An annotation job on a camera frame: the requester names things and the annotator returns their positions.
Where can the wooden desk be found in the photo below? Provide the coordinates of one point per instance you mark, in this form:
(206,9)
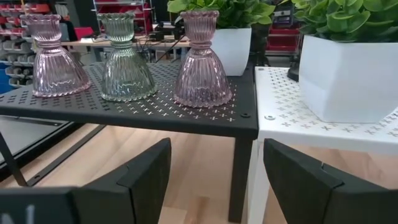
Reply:
(93,43)

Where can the pink ribbed glass candle holder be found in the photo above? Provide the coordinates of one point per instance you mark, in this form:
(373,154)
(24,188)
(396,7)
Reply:
(202,77)
(56,71)

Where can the black aluminium table frame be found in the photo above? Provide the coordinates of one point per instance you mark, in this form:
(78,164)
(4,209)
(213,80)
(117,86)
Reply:
(66,155)

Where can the shelving rack with red bins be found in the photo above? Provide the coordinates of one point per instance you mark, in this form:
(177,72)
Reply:
(18,7)

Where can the small beige glass vase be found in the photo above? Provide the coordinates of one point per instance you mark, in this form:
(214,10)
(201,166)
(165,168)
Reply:
(126,74)

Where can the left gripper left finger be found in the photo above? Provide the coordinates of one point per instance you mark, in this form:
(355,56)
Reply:
(93,205)

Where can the white perforated metal shelf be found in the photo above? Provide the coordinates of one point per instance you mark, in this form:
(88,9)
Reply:
(295,124)

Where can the black perforated metal shelf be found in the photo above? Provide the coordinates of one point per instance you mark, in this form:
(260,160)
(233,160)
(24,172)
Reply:
(93,105)

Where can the large green plant white pot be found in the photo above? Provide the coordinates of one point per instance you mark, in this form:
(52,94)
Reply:
(231,49)

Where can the small green plant white pot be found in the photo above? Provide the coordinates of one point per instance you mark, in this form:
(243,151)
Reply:
(348,77)

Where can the red tool cabinet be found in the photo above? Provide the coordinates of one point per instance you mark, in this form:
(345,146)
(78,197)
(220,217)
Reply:
(283,40)

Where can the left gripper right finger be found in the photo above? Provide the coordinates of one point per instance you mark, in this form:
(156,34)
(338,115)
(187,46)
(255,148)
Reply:
(326,202)

